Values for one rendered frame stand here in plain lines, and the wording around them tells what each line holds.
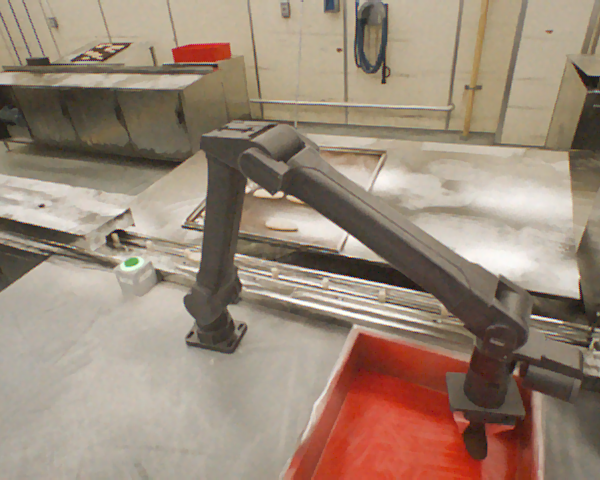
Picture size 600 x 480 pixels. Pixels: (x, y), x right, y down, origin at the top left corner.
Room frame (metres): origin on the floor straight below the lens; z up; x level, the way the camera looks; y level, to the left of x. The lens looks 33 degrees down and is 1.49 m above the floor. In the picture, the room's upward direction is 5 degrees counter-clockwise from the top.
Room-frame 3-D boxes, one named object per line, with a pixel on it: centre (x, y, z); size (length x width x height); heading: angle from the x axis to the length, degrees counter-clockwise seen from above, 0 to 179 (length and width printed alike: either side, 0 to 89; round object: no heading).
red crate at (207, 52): (4.64, 0.86, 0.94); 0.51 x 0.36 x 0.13; 67
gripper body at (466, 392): (0.37, -0.25, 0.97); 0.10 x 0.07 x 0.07; 77
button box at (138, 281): (0.88, 0.44, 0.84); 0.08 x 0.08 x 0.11; 63
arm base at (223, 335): (0.67, 0.21, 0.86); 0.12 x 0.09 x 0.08; 69
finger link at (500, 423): (0.37, -0.26, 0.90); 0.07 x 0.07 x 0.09; 77
